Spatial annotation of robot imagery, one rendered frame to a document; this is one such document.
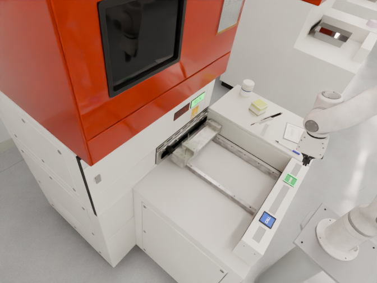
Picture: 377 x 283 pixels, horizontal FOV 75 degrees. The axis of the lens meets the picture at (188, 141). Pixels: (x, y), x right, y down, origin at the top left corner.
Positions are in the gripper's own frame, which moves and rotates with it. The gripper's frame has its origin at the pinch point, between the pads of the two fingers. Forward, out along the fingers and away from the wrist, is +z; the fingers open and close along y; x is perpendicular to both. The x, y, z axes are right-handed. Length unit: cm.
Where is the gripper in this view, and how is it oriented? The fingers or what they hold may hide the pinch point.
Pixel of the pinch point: (306, 160)
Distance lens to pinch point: 117.1
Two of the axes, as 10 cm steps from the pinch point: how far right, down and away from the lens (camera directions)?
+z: 0.4, 7.6, 6.4
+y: 8.0, 3.7, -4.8
